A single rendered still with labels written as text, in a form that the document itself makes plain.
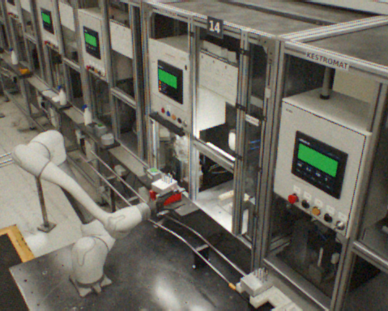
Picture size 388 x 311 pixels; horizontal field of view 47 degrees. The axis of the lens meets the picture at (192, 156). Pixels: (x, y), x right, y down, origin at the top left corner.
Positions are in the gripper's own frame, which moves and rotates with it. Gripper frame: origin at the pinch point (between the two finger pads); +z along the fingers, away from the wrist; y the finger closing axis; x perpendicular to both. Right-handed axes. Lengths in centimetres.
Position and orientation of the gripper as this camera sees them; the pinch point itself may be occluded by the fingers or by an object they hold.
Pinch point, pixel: (180, 197)
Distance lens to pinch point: 244.4
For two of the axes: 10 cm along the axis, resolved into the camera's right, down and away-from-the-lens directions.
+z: 8.2, -2.7, 5.0
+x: -5.7, -3.9, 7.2
